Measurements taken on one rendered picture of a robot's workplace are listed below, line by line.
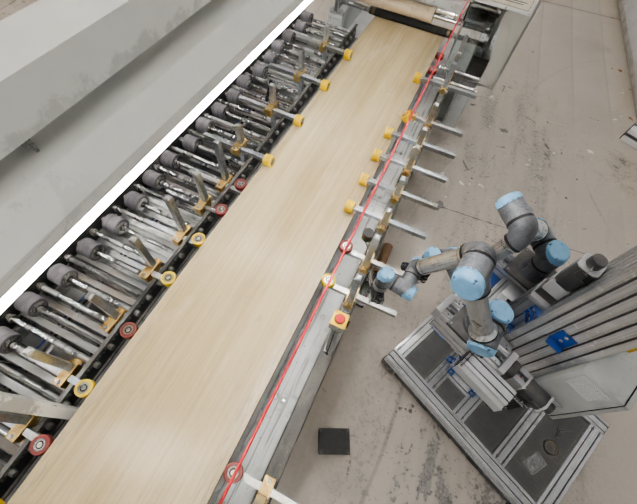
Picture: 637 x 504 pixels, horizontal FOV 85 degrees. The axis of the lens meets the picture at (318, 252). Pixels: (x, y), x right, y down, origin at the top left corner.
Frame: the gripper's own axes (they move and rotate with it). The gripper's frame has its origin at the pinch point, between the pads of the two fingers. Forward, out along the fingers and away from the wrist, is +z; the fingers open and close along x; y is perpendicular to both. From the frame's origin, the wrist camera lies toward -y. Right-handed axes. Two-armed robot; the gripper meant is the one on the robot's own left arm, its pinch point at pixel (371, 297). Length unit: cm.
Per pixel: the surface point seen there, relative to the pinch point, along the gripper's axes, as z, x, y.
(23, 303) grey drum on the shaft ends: 5, -182, 21
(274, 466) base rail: 21, -42, 83
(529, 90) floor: 91, 223, -351
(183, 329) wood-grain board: 0, -96, 28
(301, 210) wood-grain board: 0, -44, -54
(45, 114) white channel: -151, -61, 51
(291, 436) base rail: 21, -36, 70
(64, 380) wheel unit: 5, -145, 56
